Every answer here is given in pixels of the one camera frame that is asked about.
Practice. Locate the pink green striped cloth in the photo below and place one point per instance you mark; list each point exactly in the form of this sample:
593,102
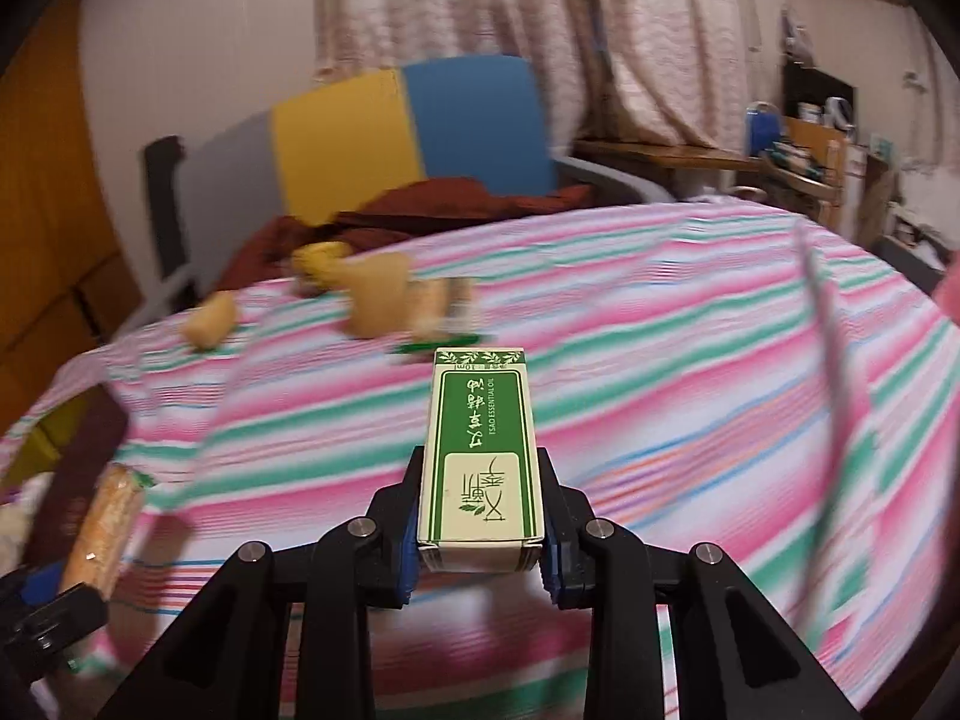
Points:
675,390

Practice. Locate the black appliance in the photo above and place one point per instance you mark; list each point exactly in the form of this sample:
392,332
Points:
814,90

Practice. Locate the wooden desk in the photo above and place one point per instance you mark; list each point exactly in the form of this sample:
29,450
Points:
660,157

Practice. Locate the blue jug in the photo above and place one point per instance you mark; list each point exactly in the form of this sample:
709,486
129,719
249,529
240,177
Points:
761,127

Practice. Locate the small tan box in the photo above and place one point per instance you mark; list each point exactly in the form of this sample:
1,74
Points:
444,304

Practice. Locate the patterned beige curtain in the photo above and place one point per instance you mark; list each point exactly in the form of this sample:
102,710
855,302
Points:
525,30

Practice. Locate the yellow brown toy piece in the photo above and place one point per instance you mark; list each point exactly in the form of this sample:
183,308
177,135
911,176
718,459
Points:
319,262

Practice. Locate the bread stick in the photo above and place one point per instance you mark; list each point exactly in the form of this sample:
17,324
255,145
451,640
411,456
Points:
105,517

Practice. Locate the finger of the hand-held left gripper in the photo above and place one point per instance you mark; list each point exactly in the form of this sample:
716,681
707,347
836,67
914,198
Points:
52,615
79,480

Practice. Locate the tan sponge piece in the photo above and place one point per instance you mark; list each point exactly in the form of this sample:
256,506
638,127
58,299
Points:
211,319
379,296

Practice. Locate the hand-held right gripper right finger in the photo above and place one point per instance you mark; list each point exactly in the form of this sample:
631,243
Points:
555,570

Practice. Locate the wooden wardrobe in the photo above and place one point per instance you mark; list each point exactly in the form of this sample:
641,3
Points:
45,202

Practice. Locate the green white carton box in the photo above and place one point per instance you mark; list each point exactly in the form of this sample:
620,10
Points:
480,427

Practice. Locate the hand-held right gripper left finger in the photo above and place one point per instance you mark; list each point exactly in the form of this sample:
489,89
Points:
409,562

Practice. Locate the dark red cloth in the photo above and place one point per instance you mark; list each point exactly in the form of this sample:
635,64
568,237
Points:
450,202

